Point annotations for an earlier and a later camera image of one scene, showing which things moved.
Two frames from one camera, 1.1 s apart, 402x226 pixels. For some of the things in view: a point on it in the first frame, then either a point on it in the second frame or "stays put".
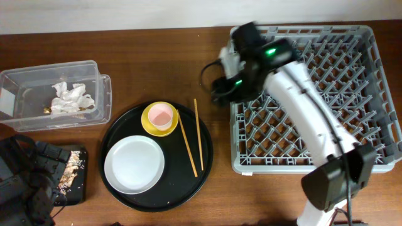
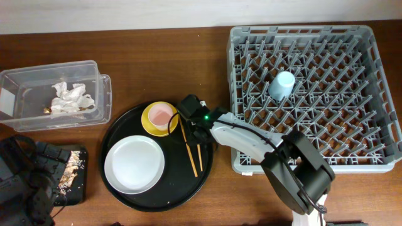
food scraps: x=71 y=170 stays put
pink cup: x=161 y=116 stays put
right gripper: x=225 y=90 -> x=189 y=123
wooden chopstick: x=188 y=145 stays put
